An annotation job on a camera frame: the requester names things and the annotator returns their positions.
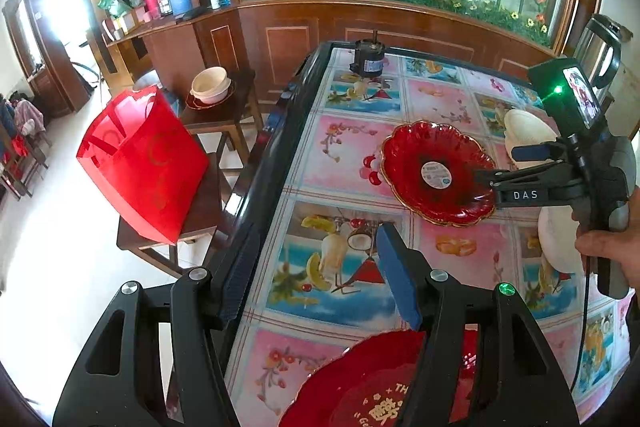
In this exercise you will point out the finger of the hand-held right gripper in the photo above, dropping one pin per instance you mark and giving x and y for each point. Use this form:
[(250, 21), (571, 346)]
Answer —
[(487, 179), (530, 152)]

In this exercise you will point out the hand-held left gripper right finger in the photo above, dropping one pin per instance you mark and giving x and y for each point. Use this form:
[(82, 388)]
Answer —
[(397, 277)]

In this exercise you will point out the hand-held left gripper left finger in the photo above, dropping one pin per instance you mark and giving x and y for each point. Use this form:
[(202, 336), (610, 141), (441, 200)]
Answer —
[(229, 282)]

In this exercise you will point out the red glass plate white sticker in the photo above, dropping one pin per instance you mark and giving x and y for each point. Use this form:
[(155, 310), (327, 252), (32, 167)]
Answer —
[(430, 157)]

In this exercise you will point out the white bowl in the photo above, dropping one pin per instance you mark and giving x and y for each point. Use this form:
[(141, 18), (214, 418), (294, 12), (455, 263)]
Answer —
[(557, 237)]

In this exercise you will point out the red glass plate gold print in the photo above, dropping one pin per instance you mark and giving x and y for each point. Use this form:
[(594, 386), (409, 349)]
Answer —
[(350, 387)]

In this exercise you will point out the person's right hand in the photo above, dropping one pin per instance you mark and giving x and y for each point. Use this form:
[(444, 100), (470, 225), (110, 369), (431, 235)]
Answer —
[(607, 252)]

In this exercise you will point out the cream bowl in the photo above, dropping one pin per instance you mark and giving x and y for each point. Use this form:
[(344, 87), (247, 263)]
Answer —
[(525, 127), (212, 82)]

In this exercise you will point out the stainless steel thermos pot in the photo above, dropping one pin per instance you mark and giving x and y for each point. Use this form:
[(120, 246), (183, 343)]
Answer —
[(590, 52)]

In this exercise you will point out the black framed table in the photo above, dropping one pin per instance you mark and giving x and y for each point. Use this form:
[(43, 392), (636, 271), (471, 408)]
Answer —
[(250, 217)]

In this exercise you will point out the wooden chair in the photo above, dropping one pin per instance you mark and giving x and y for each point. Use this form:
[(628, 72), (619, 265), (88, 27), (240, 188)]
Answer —
[(202, 217)]

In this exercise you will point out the fruit print tablecloth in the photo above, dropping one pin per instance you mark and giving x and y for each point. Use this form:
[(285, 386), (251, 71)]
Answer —
[(340, 147)]

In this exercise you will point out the red shopping bag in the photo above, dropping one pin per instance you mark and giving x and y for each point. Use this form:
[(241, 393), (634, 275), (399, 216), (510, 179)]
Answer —
[(145, 167)]

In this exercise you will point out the black electric motor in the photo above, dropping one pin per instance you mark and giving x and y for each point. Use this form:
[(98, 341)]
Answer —
[(367, 57)]

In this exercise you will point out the dark gold rimmed plate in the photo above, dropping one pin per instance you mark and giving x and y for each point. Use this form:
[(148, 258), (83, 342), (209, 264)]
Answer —
[(192, 103)]

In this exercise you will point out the wooden stool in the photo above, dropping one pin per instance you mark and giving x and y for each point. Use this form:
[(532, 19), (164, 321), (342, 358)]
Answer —
[(242, 99)]

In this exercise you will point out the wooden counter cabinet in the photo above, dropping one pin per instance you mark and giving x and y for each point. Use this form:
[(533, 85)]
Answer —
[(280, 42)]

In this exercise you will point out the green plastic bag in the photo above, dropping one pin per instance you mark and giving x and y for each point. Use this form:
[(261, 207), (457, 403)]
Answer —
[(115, 4)]

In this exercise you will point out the wooden door frame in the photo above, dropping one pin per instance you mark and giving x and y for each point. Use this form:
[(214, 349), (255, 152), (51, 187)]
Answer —
[(55, 57)]

